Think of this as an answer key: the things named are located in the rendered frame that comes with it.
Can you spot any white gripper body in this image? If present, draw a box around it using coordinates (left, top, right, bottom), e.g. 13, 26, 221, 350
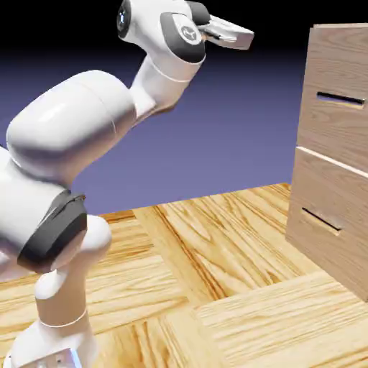
197, 14, 255, 51

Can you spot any light wood cabinet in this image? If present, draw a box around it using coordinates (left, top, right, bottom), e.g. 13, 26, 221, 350
285, 23, 368, 303

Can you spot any wood drawer front with slot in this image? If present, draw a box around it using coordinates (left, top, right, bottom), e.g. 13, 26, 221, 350
296, 24, 368, 174
285, 146, 368, 303

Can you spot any dark slot drawer handle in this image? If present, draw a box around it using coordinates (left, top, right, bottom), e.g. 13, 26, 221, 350
300, 206, 342, 236
316, 91, 366, 110

